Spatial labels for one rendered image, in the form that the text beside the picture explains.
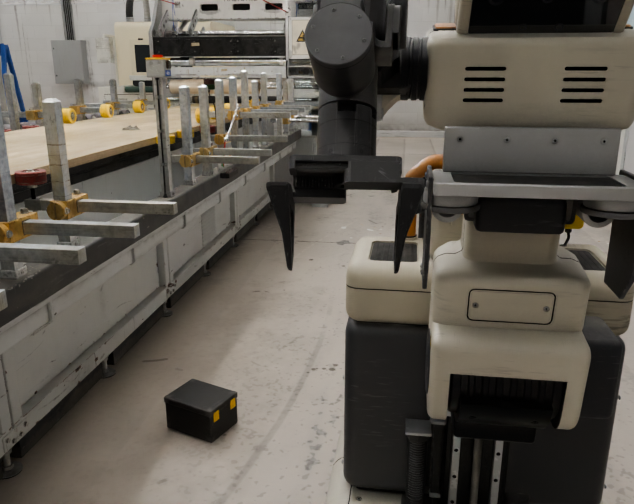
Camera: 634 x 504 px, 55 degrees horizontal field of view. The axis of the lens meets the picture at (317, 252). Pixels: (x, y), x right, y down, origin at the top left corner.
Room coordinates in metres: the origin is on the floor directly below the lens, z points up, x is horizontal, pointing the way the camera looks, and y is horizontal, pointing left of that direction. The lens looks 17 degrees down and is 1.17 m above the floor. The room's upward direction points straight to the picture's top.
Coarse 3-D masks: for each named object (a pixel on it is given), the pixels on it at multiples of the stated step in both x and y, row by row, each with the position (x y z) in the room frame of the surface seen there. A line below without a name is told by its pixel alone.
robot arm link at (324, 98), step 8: (376, 64) 0.62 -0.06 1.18; (376, 72) 0.61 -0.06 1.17; (376, 80) 0.61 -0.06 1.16; (320, 88) 0.60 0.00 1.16; (368, 88) 0.59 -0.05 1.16; (376, 88) 0.60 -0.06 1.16; (320, 96) 0.60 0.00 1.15; (328, 96) 0.59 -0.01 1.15; (352, 96) 0.58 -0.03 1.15; (360, 96) 0.58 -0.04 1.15; (368, 96) 0.59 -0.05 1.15; (376, 96) 0.60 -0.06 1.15; (320, 104) 0.59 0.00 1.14; (344, 104) 0.59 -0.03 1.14; (352, 104) 0.59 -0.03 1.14; (368, 104) 0.58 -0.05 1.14; (376, 104) 0.60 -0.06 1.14; (376, 112) 0.60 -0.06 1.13
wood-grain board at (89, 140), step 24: (96, 120) 3.59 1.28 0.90; (120, 120) 3.59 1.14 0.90; (144, 120) 3.59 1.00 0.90; (168, 120) 3.59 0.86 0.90; (192, 120) 3.59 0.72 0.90; (24, 144) 2.37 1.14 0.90; (72, 144) 2.37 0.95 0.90; (96, 144) 2.37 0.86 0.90; (120, 144) 2.37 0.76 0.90; (144, 144) 2.54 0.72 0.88; (24, 168) 1.76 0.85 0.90; (48, 168) 1.84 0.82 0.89
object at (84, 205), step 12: (36, 204) 1.66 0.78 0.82; (48, 204) 1.66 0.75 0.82; (84, 204) 1.64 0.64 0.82; (96, 204) 1.64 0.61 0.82; (108, 204) 1.63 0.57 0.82; (120, 204) 1.63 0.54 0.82; (132, 204) 1.62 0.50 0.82; (144, 204) 1.62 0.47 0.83; (156, 204) 1.61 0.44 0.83; (168, 204) 1.61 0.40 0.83
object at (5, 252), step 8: (0, 248) 1.13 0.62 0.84; (8, 248) 1.13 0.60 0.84; (16, 248) 1.13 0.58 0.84; (24, 248) 1.13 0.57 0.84; (32, 248) 1.12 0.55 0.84; (40, 248) 1.12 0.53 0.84; (48, 248) 1.12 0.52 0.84; (56, 248) 1.12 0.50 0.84; (64, 248) 1.12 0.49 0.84; (72, 248) 1.12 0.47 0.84; (80, 248) 1.12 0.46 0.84; (0, 256) 1.13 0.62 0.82; (8, 256) 1.13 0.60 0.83; (16, 256) 1.13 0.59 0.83; (24, 256) 1.13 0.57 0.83; (32, 256) 1.12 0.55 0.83; (40, 256) 1.12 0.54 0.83; (48, 256) 1.12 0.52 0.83; (56, 256) 1.12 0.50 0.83; (64, 256) 1.12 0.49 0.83; (72, 256) 1.11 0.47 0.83; (80, 256) 1.12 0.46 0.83; (72, 264) 1.11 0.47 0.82
